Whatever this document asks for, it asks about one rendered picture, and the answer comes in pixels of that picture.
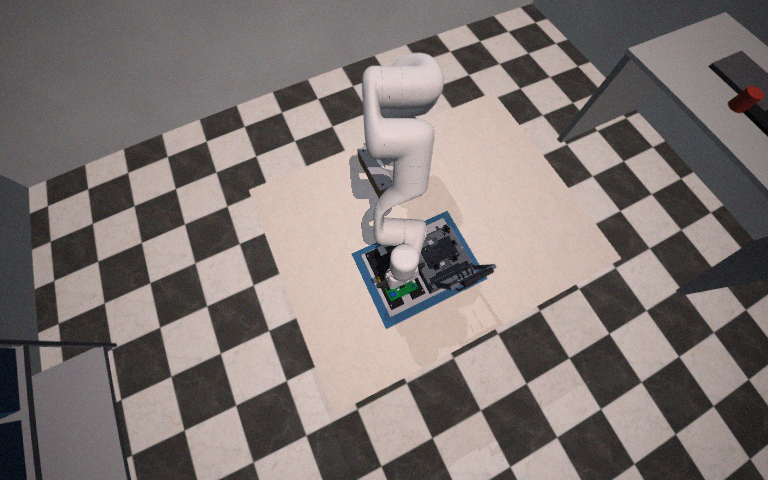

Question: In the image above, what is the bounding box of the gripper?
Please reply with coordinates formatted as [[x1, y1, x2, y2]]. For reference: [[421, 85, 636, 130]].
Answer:
[[377, 263, 425, 290]]

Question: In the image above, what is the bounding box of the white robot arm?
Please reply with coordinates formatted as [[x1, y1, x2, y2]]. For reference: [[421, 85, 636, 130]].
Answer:
[[362, 53, 444, 281]]

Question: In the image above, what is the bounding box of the green circuit board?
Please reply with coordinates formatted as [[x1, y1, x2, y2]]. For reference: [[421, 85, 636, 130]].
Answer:
[[385, 279, 419, 302]]

